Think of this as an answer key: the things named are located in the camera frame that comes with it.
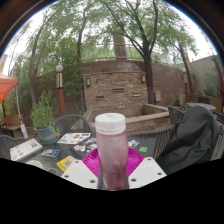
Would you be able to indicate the stone wall fountain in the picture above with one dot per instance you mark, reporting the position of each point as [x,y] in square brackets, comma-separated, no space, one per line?
[115,91]

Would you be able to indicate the pink drink bottle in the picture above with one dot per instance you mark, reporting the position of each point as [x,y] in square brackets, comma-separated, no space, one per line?
[112,153]

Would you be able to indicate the white cup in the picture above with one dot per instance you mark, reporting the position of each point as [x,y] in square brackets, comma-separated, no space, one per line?
[34,163]

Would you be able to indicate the black wall lantern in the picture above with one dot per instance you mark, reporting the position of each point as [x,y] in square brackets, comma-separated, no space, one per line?
[88,82]
[143,78]

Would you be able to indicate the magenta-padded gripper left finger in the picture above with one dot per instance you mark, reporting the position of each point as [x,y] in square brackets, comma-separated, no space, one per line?
[78,173]

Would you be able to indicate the orange canopy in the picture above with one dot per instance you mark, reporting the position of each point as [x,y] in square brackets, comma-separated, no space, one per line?
[6,86]

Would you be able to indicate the yellow card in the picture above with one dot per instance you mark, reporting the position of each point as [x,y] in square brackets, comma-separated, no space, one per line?
[65,163]

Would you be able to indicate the dark grey jacket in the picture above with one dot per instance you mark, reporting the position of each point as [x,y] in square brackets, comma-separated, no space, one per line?
[191,140]

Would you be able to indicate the colourful printed card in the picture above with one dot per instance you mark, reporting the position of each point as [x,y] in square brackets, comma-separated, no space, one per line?
[50,152]

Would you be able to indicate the white sheet with stickers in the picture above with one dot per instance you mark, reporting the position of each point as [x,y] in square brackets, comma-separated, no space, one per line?
[74,138]

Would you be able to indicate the large dark-trunked tree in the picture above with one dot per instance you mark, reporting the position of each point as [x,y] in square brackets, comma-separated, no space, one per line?
[147,71]

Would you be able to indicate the green plant in blue pot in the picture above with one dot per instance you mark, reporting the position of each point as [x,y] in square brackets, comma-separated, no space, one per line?
[42,115]

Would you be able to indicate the white laptop with stickers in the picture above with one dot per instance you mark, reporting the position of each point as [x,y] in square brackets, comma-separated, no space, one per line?
[25,149]

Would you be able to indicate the round grey patio table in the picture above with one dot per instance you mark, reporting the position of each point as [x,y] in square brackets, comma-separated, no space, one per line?
[201,106]

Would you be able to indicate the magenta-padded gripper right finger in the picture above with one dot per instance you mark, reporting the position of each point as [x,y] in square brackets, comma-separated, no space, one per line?
[146,171]

